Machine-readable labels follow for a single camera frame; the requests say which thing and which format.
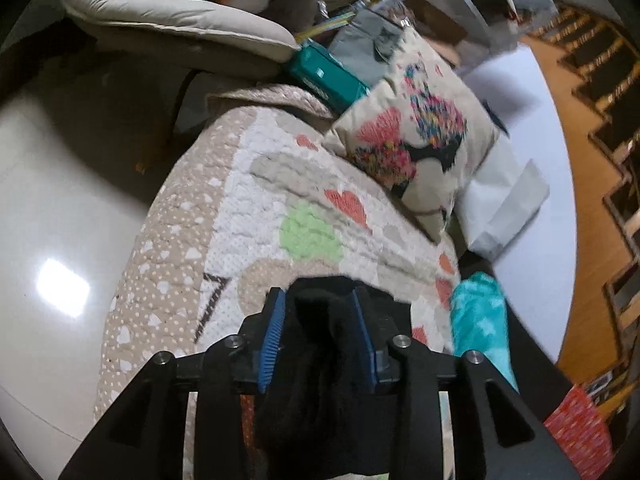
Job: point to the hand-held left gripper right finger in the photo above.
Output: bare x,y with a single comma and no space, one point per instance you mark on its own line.
364,345

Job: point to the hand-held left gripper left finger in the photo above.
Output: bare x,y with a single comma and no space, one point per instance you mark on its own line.
272,340

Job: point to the black pants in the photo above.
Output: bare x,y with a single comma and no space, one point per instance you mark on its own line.
320,385

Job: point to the teal star fleece blanket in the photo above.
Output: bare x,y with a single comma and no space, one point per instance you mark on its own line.
477,320

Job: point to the quilted heart print blanket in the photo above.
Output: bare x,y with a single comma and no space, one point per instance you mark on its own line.
240,210

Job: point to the white pillow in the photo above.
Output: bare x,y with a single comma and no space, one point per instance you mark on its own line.
495,200

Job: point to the floral figure print cushion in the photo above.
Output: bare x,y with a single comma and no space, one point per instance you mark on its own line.
400,125

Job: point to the red patterned cloth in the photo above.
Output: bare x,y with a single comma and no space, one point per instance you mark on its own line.
580,430

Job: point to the wooden lattice shelf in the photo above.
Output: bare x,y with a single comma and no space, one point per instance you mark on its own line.
590,210

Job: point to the teal wipes package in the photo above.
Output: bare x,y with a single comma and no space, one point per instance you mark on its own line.
325,77

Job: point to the brown armchair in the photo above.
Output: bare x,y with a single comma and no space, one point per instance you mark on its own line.
170,67

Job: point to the grey fabric bag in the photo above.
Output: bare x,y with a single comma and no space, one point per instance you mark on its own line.
360,40

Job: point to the beige chair cushion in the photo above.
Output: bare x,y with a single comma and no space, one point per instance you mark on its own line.
165,15

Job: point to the clear plastic storage bins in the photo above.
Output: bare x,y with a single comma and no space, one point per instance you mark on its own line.
450,5

